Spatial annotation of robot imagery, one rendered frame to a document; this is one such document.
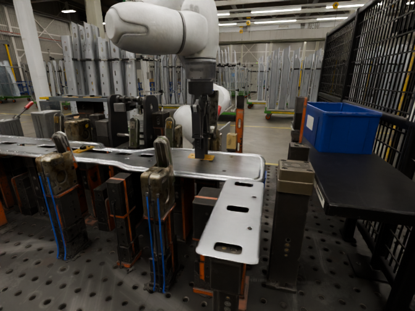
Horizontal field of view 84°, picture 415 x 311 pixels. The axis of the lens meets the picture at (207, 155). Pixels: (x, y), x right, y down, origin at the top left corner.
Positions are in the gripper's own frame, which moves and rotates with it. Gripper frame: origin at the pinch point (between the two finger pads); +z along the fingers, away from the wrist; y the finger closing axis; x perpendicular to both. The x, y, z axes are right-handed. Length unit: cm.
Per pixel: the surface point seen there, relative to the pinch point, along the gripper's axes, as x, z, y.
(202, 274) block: 6.6, 28.5, 22.8
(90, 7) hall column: -515, -219, -606
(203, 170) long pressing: 2.8, 4.8, 7.8
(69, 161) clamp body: -38.0, 3.1, 15.0
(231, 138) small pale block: 8.1, -0.5, -10.9
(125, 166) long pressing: -21.7, 5.0, 10.3
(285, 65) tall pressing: 57, -53, -692
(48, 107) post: -93, -7, -30
